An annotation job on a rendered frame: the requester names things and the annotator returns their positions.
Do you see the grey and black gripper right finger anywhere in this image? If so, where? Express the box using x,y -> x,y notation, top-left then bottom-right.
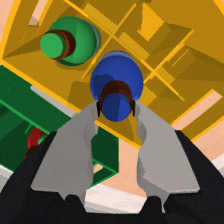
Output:
133,99 -> 224,224

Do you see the green plastic crate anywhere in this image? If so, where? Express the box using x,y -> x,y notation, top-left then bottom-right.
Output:
0,65 -> 119,189

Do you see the yellow divided crate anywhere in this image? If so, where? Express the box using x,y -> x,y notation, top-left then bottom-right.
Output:
0,0 -> 224,142

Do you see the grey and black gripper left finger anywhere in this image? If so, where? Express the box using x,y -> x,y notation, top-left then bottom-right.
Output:
0,100 -> 100,224

